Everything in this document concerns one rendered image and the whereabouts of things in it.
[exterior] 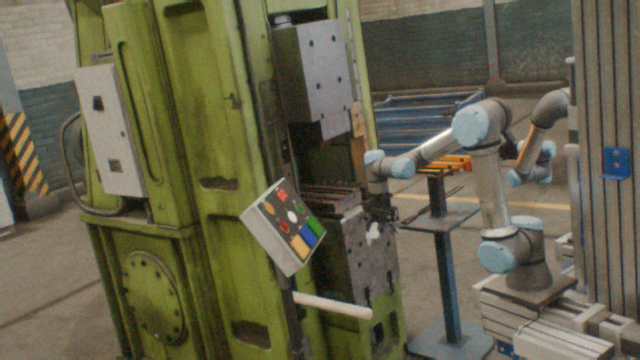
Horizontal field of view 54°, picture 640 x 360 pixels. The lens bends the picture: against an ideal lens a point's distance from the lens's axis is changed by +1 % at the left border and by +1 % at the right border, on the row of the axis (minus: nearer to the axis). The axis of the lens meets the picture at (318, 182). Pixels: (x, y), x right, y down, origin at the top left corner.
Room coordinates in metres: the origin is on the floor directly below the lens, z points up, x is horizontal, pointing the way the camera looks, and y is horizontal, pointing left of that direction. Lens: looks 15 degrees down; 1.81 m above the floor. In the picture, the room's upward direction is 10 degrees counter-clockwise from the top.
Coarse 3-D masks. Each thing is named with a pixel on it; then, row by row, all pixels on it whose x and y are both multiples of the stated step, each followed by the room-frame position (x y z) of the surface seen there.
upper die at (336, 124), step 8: (344, 112) 2.77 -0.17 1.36; (320, 120) 2.65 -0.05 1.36; (328, 120) 2.69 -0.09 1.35; (336, 120) 2.73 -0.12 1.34; (344, 120) 2.77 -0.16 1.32; (296, 128) 2.74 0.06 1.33; (304, 128) 2.71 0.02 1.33; (312, 128) 2.68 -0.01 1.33; (320, 128) 2.65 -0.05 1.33; (328, 128) 2.68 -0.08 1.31; (336, 128) 2.72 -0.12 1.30; (344, 128) 2.76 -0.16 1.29; (296, 136) 2.75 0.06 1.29; (304, 136) 2.72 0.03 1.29; (312, 136) 2.69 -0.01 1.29; (320, 136) 2.65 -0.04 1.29; (328, 136) 2.67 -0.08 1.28
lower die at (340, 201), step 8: (304, 184) 3.01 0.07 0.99; (312, 184) 2.99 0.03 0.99; (304, 192) 2.88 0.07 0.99; (312, 192) 2.85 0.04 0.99; (320, 192) 2.82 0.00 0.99; (328, 192) 2.79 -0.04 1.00; (336, 192) 2.76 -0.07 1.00; (344, 192) 2.73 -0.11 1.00; (352, 192) 2.75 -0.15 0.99; (304, 200) 2.78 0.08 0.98; (312, 200) 2.76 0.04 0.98; (328, 200) 2.71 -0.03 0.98; (336, 200) 2.69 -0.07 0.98; (344, 200) 2.70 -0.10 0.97; (352, 200) 2.74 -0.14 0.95; (360, 200) 2.79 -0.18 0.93; (312, 208) 2.74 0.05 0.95; (320, 208) 2.70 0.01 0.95; (328, 208) 2.67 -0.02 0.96; (336, 208) 2.65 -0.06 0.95; (344, 208) 2.70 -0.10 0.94
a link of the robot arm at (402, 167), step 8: (384, 160) 2.15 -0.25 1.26; (392, 160) 2.13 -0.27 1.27; (400, 160) 2.10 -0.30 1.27; (408, 160) 2.10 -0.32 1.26; (416, 160) 2.16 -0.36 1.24; (384, 168) 2.13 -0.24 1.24; (392, 168) 2.10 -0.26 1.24; (400, 168) 2.08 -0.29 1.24; (408, 168) 2.09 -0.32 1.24; (416, 168) 2.16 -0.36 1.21; (384, 176) 2.15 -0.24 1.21; (392, 176) 2.12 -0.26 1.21; (400, 176) 2.09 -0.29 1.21; (408, 176) 2.09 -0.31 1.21
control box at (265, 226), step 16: (272, 192) 2.24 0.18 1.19; (288, 192) 2.34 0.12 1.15; (256, 208) 2.08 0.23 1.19; (288, 208) 2.25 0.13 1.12; (304, 208) 2.35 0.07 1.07; (256, 224) 2.08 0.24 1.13; (272, 224) 2.08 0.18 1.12; (288, 224) 2.17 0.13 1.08; (304, 224) 2.26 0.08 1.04; (272, 240) 2.07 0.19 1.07; (288, 240) 2.09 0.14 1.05; (304, 240) 2.17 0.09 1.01; (320, 240) 2.28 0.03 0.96; (272, 256) 2.07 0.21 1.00; (288, 256) 2.06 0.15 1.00; (288, 272) 2.06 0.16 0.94
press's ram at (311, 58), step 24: (312, 24) 2.68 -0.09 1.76; (336, 24) 2.80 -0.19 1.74; (288, 48) 2.65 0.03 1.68; (312, 48) 2.67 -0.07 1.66; (336, 48) 2.78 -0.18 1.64; (288, 72) 2.67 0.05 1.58; (312, 72) 2.65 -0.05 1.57; (336, 72) 2.76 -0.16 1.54; (288, 96) 2.68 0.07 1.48; (312, 96) 2.63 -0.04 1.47; (336, 96) 2.74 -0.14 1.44; (288, 120) 2.70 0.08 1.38; (312, 120) 2.61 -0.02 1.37
